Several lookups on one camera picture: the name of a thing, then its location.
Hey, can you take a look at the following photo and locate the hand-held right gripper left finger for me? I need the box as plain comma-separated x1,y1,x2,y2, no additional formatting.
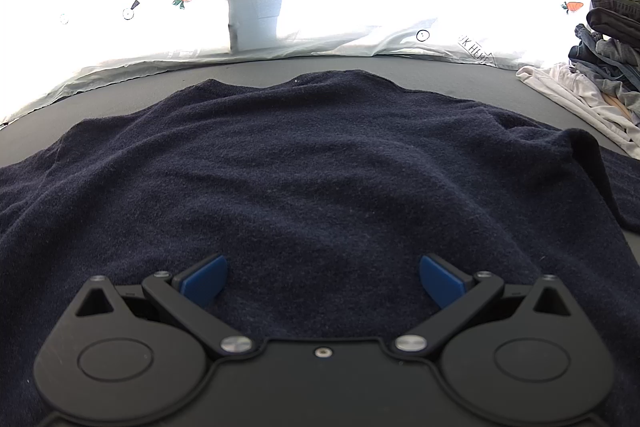
75,254,253,355

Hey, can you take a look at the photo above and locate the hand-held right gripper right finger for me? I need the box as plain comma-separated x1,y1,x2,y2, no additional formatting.
392,254,573,355

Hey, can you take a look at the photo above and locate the navy knit sweater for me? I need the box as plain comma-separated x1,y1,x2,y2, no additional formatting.
0,69,640,427

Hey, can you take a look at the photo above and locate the white folded garment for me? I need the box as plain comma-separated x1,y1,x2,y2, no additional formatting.
516,63,640,158

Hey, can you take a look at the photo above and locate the cream folded garment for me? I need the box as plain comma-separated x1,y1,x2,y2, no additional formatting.
602,91,640,120

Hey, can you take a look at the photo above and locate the black folded garment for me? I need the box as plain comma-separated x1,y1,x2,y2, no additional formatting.
586,0,640,38

